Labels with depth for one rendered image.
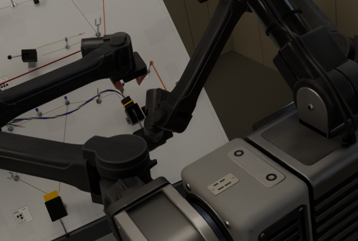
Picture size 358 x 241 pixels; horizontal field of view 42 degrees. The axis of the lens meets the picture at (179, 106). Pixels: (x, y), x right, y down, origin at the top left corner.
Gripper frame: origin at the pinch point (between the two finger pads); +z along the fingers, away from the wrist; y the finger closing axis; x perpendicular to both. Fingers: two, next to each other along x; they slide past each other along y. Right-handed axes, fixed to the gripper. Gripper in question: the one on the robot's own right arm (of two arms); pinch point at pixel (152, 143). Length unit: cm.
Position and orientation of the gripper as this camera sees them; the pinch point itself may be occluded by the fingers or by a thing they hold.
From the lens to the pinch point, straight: 144.6
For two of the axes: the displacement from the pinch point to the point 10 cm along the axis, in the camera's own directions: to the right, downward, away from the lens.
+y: -8.6, 4.5, -2.5
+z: -0.9, 3.4, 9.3
